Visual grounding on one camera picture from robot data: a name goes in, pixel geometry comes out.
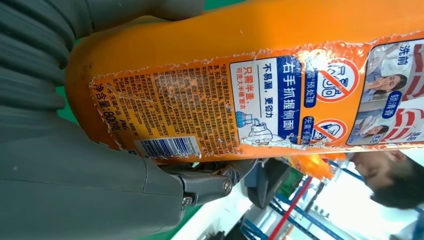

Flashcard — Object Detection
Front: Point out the white desk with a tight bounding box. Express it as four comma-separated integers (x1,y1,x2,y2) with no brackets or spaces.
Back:
170,185,266,240

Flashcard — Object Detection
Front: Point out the blue metal rack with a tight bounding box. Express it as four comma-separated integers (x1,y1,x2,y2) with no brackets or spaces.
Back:
240,158,369,240

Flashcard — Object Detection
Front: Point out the black carrying case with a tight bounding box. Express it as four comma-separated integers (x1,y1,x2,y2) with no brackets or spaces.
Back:
245,158,293,210

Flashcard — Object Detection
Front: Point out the red pole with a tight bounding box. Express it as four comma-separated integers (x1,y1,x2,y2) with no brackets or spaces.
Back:
267,176,315,240

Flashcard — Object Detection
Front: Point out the person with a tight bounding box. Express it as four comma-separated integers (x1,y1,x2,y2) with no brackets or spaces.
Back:
350,150,424,240

